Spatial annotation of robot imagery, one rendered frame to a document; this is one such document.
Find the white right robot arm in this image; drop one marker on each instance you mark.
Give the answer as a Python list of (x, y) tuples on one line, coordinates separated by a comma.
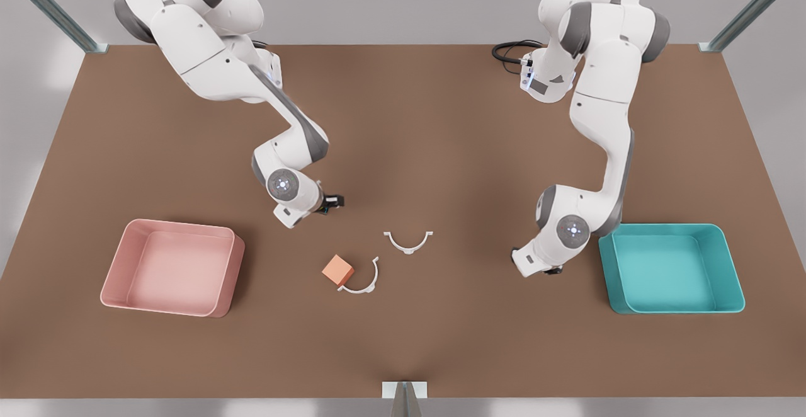
[(208, 64)]

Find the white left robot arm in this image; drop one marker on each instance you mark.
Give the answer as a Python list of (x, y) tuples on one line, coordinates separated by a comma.
[(601, 108)]

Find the teal blue storage box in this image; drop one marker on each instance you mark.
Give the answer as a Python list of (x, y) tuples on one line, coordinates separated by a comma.
[(670, 268)]

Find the pink storage box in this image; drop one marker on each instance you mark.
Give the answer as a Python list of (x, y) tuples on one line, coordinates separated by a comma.
[(173, 268)]

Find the orange cube block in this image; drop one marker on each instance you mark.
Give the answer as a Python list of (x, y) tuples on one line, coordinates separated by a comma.
[(338, 270)]

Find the silver frame post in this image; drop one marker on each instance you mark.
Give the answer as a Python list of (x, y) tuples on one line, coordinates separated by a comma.
[(50, 9), (749, 11), (405, 398)]

